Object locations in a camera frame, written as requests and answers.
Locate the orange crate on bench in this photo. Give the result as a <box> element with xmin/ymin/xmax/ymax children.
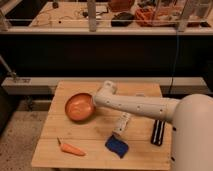
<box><xmin>135</xmin><ymin>8</ymin><xmax>174</xmax><ymax>27</ymax></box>

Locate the black pouch on bench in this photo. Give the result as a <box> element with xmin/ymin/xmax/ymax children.
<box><xmin>111</xmin><ymin>12</ymin><xmax>134</xmax><ymax>27</ymax></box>

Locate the blue sponge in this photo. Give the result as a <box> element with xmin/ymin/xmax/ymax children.
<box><xmin>105</xmin><ymin>135</ymin><xmax>129</xmax><ymax>158</ymax></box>

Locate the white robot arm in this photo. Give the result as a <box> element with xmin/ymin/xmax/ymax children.
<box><xmin>93</xmin><ymin>81</ymin><xmax>213</xmax><ymax>171</ymax></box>

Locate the black rectangular remote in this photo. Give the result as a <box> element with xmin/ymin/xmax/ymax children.
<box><xmin>151</xmin><ymin>120</ymin><xmax>165</xmax><ymax>146</ymax></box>

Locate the orange ceramic bowl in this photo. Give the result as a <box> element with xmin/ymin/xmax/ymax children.
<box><xmin>65</xmin><ymin>93</ymin><xmax>95</xmax><ymax>122</ymax></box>

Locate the white plastic bottle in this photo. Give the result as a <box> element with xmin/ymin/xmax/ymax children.
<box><xmin>113</xmin><ymin>113</ymin><xmax>131</xmax><ymax>136</ymax></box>

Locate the blue hanging cable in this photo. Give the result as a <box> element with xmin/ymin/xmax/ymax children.
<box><xmin>168</xmin><ymin>32</ymin><xmax>181</xmax><ymax>95</ymax></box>

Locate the metal clamp bracket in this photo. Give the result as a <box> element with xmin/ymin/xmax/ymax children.
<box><xmin>9</xmin><ymin>71</ymin><xmax>30</xmax><ymax>83</ymax></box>

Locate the grey metal post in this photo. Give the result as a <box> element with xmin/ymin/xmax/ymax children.
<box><xmin>87</xmin><ymin>0</ymin><xmax>96</xmax><ymax>32</ymax></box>

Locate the orange toy carrot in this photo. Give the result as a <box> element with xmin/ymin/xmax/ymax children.
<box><xmin>57</xmin><ymin>139</ymin><xmax>86</xmax><ymax>156</ymax></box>

